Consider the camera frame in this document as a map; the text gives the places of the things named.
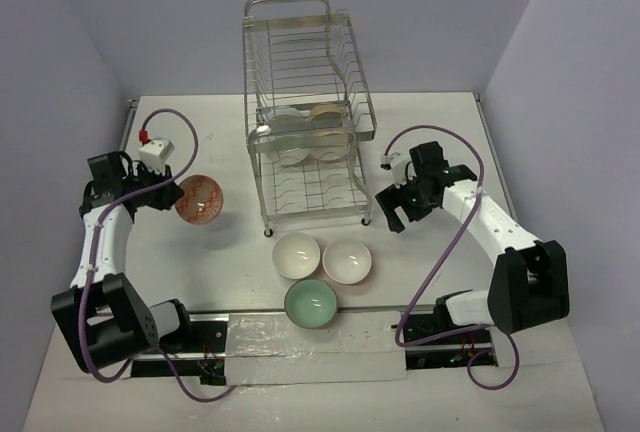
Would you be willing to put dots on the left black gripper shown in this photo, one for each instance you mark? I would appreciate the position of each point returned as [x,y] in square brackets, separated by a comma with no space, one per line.
[163,194]

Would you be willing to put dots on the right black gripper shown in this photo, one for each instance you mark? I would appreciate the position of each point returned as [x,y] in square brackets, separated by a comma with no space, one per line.
[392,198]

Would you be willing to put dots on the red patterned bowl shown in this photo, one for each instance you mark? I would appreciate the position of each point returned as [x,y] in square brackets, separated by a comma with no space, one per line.
[202,200]

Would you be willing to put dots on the white bowl beige outside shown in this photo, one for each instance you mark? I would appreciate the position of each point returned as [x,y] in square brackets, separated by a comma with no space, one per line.
[329,117]

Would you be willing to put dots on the steel two-tier dish rack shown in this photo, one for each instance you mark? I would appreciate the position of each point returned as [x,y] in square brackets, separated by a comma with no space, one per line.
[301,53]

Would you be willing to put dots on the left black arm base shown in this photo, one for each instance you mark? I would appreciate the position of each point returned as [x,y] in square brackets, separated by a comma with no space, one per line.
[198,353]

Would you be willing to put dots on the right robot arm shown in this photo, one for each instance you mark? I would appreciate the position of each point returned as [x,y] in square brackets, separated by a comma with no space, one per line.
[529,285]

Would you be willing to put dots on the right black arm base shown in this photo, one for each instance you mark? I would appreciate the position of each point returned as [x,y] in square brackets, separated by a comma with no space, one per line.
[449,352]

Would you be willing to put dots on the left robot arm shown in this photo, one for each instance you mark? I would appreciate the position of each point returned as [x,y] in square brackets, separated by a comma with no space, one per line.
[101,316]

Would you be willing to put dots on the white bowl pink rim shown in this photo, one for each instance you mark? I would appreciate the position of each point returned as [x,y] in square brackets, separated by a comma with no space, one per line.
[347,261]

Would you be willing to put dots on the pale green bowl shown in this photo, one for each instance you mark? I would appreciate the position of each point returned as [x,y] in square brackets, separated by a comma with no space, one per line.
[310,303]

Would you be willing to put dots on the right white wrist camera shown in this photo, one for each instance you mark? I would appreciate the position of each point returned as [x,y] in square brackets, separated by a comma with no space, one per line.
[399,165]

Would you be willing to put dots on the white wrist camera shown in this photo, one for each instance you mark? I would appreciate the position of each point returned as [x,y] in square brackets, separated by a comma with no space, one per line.
[154,152]
[399,165]

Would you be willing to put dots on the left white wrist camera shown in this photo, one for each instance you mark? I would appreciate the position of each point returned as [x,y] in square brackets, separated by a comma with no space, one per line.
[154,152]

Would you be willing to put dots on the aluminium table edge rail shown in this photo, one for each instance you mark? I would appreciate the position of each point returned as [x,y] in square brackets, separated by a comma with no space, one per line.
[100,281]

